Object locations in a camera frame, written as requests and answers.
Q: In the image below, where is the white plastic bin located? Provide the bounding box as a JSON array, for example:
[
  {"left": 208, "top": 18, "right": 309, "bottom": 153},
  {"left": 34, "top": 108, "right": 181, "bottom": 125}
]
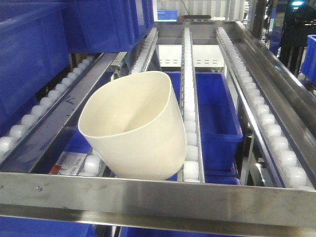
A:
[{"left": 78, "top": 71, "right": 187, "bottom": 180}]

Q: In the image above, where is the stainless steel shelf rack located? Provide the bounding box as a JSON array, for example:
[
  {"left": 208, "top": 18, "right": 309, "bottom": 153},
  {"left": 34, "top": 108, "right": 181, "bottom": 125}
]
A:
[{"left": 0, "top": 22, "right": 316, "bottom": 237}]

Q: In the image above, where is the blue crate lower level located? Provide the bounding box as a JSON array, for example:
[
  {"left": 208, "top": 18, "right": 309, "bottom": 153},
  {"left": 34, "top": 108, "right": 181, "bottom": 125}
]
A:
[{"left": 162, "top": 71, "right": 244, "bottom": 173}]

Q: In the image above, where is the blue crate left far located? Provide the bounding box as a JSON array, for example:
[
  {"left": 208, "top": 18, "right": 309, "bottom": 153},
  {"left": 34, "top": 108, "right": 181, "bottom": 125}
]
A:
[{"left": 63, "top": 0, "right": 154, "bottom": 53}]

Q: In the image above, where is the blue crate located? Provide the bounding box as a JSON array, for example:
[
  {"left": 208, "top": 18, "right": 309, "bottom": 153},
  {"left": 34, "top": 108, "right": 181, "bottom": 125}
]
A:
[
  {"left": 63, "top": 0, "right": 154, "bottom": 53},
  {"left": 0, "top": 1, "right": 69, "bottom": 123}
]

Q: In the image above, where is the blue crate left near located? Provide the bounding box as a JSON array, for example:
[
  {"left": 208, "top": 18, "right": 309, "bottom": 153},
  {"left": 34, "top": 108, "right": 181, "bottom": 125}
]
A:
[{"left": 0, "top": 1, "right": 69, "bottom": 123}]

